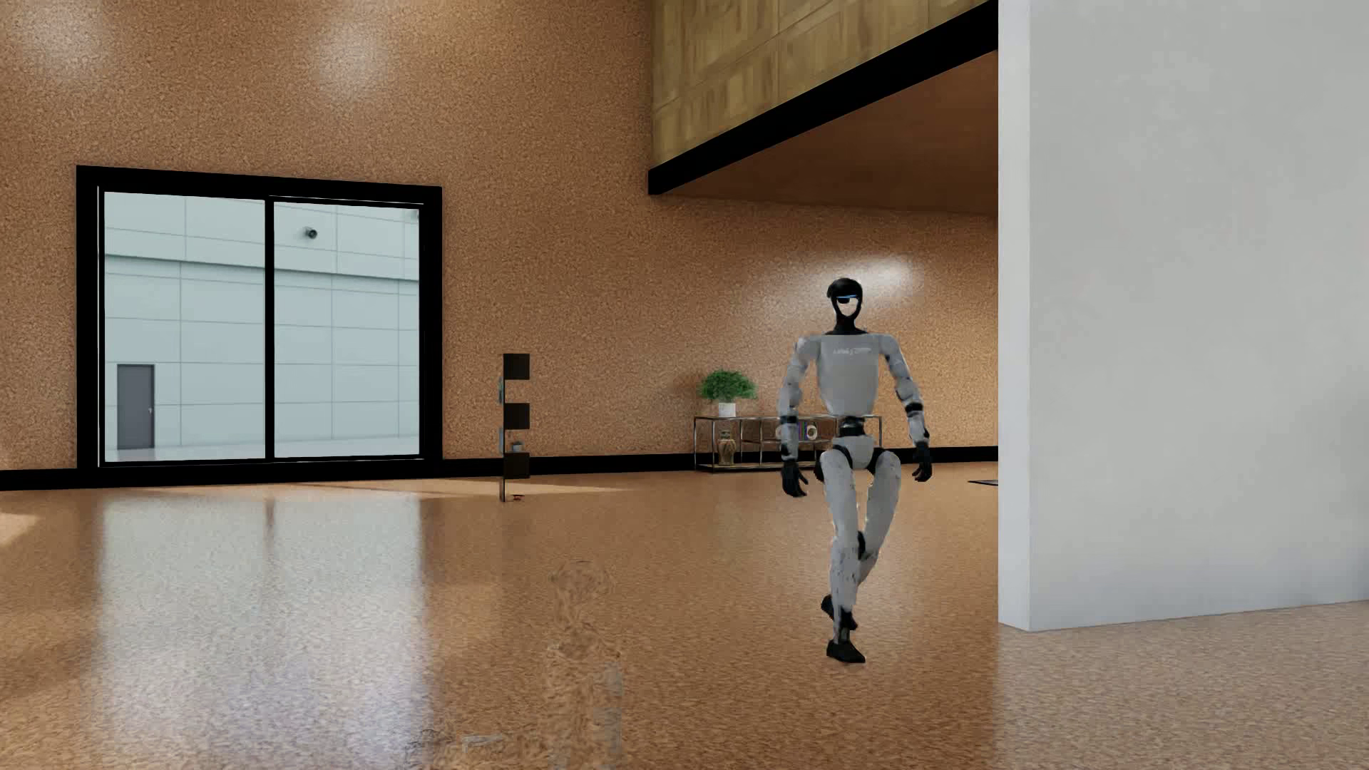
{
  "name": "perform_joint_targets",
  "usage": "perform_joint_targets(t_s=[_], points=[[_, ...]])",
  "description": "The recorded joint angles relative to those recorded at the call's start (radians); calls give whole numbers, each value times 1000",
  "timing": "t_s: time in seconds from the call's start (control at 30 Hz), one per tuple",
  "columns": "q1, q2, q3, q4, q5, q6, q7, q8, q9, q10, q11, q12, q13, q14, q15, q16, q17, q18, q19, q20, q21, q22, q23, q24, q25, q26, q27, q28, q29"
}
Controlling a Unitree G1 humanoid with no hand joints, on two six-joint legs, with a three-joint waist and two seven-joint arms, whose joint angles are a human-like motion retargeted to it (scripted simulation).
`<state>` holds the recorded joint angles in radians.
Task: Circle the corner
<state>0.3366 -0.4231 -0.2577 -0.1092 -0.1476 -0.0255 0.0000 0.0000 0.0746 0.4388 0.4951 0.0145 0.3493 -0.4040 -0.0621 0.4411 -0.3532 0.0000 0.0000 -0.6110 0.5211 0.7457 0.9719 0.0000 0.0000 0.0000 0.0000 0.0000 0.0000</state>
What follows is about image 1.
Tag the robot head black visor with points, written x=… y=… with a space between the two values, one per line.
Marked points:
x=845 y=291

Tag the black ceiling beam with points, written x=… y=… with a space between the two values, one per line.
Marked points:
x=824 y=102

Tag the metal frame console table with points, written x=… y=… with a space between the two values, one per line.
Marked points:
x=749 y=423

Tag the black framed sliding window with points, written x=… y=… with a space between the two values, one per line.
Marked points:
x=267 y=321

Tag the robot leg white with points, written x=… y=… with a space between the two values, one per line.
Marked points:
x=882 y=503
x=843 y=535

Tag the green plant in white pot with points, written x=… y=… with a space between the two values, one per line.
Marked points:
x=727 y=386

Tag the robot right leg white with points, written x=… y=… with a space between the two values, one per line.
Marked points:
x=843 y=535

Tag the grey outdoor door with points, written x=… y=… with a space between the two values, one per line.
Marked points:
x=136 y=406

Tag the black left robot foot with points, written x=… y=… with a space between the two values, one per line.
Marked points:
x=832 y=611

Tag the black right robot foot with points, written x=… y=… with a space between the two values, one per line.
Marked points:
x=845 y=650

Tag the brown ceramic vase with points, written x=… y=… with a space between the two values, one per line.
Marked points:
x=727 y=449

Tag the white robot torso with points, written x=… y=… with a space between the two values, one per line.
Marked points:
x=850 y=374

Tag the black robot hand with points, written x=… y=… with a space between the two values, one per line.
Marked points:
x=922 y=461
x=793 y=477

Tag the black robot foot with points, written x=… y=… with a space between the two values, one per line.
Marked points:
x=832 y=611
x=845 y=650

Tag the robot left leg white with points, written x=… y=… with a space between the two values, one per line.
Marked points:
x=882 y=503

